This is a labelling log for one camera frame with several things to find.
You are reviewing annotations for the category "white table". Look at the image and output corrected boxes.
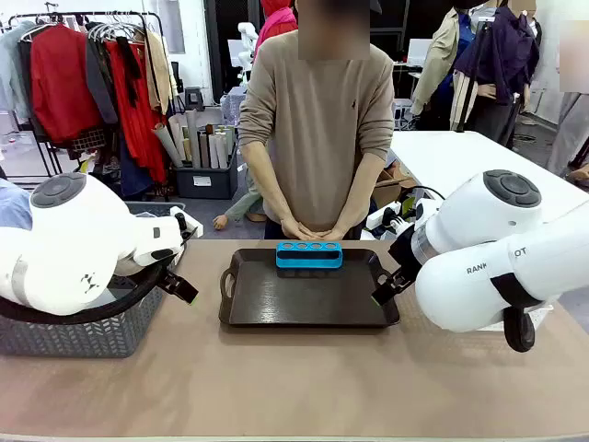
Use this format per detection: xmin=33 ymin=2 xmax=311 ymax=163
xmin=388 ymin=130 xmax=589 ymax=222

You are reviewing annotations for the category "person in light blue shirt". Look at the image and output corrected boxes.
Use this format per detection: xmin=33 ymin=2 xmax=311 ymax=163
xmin=0 ymin=178 xmax=34 ymax=231

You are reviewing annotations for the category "person's left forearm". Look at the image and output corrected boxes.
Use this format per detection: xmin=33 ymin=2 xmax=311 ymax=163
xmin=329 ymin=149 xmax=392 ymax=231

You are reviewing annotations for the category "black stool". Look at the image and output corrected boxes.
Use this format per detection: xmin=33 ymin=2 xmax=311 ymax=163
xmin=183 ymin=86 xmax=204 ymax=111

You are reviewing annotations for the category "person's right forearm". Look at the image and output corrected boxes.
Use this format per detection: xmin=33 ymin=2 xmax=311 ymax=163
xmin=241 ymin=140 xmax=296 ymax=227

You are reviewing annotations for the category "black metal clothes rack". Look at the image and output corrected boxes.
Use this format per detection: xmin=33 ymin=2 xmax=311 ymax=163
xmin=7 ymin=11 xmax=169 ymax=204

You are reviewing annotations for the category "beige garment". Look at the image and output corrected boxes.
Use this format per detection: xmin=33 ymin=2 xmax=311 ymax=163
xmin=144 ymin=29 xmax=179 ymax=116

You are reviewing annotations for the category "dark grey garment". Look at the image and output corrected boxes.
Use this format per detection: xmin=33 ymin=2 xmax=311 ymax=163
xmin=85 ymin=34 xmax=120 ymax=126

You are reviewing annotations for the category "pale grey-blue garment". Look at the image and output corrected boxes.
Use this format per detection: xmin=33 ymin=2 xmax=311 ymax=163
xmin=0 ymin=20 xmax=33 ymax=121

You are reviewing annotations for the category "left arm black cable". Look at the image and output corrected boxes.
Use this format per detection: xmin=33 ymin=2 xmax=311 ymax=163
xmin=0 ymin=264 xmax=167 ymax=326

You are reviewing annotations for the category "person's right hand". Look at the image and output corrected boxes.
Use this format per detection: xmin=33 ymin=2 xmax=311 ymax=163
xmin=280 ymin=215 xmax=323 ymax=241

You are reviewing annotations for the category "large grey plastic basket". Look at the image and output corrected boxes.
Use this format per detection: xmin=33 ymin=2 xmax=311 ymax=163
xmin=0 ymin=275 xmax=166 ymax=359

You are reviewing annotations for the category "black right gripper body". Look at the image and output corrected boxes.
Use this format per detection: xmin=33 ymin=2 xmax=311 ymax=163
xmin=388 ymin=227 xmax=422 ymax=278

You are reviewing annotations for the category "dark brown serving tray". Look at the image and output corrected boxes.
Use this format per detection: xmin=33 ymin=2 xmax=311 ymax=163
xmin=219 ymin=248 xmax=401 ymax=329

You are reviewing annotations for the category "blue test tube rack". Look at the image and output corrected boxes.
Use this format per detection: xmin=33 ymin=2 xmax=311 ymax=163
xmin=275 ymin=240 xmax=344 ymax=270

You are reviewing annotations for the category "long red dress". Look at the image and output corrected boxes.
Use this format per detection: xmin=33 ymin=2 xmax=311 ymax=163
xmin=104 ymin=40 xmax=167 ymax=184

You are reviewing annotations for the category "doll with green sleeve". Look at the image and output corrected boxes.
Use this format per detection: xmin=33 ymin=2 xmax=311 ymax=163
xmin=212 ymin=181 xmax=268 ymax=231

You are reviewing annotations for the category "cardboard box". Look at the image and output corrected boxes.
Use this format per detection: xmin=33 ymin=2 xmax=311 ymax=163
xmin=371 ymin=163 xmax=418 ymax=211

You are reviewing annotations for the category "mannequin in beige coat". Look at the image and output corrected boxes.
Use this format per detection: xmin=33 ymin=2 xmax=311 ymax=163
xmin=410 ymin=6 xmax=482 ymax=133

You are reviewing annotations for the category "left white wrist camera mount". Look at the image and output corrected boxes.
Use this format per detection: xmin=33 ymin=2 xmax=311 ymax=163
xmin=168 ymin=205 xmax=204 ymax=250

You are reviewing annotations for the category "person's left hand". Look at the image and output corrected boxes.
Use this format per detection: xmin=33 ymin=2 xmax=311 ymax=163
xmin=315 ymin=221 xmax=344 ymax=243

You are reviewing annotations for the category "person in red hoodie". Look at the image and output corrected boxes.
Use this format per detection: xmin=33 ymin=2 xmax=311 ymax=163
xmin=255 ymin=0 xmax=299 ymax=52

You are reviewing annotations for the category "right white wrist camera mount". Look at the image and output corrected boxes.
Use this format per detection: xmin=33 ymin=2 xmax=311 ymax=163
xmin=365 ymin=201 xmax=418 ymax=234

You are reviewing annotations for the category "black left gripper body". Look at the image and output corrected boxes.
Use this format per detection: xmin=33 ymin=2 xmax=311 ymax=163
xmin=156 ymin=256 xmax=186 ymax=285

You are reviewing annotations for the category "cream paper roll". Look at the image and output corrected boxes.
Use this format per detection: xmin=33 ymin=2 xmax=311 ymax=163
xmin=167 ymin=113 xmax=193 ymax=162

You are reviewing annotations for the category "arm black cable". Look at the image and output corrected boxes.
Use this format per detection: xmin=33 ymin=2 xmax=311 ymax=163
xmin=0 ymin=264 xmax=167 ymax=326
xmin=490 ymin=272 xmax=547 ymax=354

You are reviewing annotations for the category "white monitor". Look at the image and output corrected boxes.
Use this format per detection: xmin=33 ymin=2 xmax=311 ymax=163
xmin=407 ymin=39 xmax=434 ymax=68

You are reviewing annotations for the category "black scarf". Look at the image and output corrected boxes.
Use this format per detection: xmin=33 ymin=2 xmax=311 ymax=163
xmin=114 ymin=36 xmax=144 ymax=108

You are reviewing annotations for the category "tall grey paper roll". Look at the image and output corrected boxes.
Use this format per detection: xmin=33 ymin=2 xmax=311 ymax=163
xmin=185 ymin=109 xmax=202 ymax=169

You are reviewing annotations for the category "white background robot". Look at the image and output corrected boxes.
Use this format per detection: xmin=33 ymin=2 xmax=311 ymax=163
xmin=237 ymin=21 xmax=260 ymax=87

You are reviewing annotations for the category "small grey plastic basket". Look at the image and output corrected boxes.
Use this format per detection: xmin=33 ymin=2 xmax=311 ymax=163
xmin=122 ymin=201 xmax=188 ymax=218

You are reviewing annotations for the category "person in beige sweater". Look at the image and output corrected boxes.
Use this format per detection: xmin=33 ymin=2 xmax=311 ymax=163
xmin=237 ymin=31 xmax=396 ymax=240

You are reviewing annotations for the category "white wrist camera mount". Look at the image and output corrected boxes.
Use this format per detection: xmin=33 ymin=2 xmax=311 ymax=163
xmin=168 ymin=205 xmax=204 ymax=250
xmin=365 ymin=201 xmax=418 ymax=234

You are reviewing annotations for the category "dark storage bin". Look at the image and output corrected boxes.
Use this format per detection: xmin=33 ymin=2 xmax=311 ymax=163
xmin=173 ymin=142 xmax=239 ymax=201

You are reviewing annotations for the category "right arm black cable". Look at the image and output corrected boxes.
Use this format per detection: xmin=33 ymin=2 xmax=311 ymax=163
xmin=490 ymin=272 xmax=547 ymax=354

